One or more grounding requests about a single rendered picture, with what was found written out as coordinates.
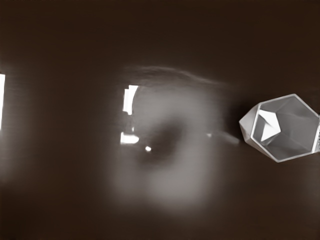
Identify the white faceted mug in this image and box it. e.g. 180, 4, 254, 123
238, 93, 320, 163

